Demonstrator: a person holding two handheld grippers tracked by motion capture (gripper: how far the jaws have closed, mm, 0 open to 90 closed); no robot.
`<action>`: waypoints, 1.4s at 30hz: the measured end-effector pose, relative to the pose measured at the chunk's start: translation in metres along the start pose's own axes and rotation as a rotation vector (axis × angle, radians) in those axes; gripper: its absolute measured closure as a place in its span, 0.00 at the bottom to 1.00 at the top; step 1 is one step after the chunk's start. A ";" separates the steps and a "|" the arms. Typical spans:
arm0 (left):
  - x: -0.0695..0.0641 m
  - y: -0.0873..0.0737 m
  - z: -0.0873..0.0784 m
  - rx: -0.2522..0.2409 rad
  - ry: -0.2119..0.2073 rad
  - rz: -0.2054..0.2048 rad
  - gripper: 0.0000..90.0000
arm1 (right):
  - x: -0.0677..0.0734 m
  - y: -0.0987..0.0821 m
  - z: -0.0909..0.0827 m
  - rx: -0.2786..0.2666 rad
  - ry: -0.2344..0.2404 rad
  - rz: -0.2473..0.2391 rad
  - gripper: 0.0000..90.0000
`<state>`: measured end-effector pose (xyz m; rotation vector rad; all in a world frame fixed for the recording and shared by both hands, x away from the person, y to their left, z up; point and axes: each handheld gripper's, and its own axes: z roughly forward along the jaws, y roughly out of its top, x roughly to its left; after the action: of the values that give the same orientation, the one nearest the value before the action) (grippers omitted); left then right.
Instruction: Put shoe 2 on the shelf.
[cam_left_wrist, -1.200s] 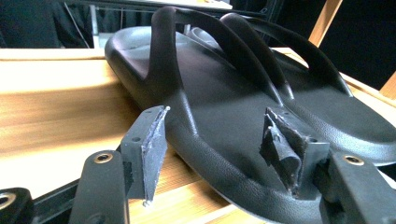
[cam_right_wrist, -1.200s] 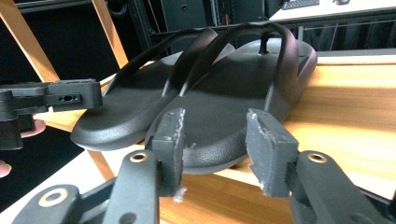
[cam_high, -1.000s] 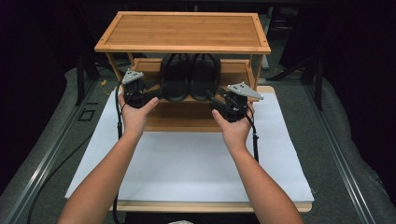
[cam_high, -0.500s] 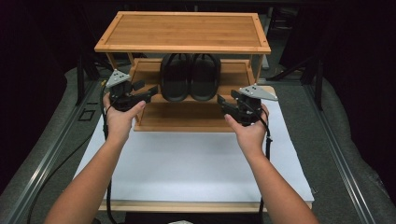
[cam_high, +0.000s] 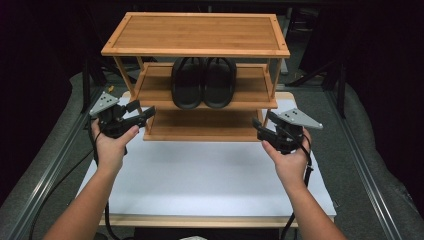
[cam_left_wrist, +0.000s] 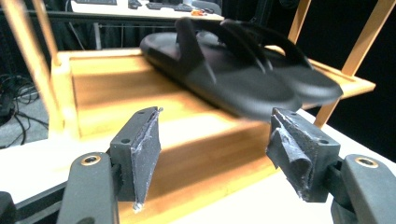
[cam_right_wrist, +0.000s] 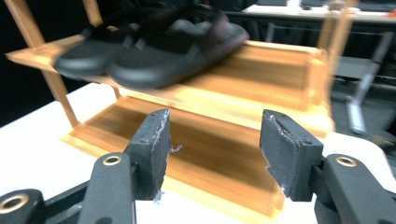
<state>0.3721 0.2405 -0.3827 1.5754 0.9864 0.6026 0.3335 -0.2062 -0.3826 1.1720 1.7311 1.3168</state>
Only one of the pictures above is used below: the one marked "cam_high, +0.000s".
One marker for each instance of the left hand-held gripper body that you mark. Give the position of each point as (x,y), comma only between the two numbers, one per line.
(111,120)

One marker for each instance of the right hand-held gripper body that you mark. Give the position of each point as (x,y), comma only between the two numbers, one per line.
(286,136)

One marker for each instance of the black rubber slipper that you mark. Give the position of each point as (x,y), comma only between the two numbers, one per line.
(187,86)
(218,85)

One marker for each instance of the wooden three-tier shoe rack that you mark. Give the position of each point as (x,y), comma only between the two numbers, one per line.
(200,33)

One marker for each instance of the person's left hand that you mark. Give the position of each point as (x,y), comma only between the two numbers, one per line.
(111,150)

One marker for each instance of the person's right hand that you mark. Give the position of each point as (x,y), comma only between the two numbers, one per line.
(291,166)

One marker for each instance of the small yellow object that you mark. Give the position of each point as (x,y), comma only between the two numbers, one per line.
(111,88)

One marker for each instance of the black metal stand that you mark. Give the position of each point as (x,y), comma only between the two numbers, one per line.
(340,86)
(87,76)

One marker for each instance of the person's dark clothing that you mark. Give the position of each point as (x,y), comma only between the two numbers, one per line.
(160,234)

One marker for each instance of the white crumpled object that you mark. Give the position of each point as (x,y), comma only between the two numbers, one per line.
(193,238)

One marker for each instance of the grey metal floor rail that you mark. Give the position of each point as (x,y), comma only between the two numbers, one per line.
(40,186)
(363,166)

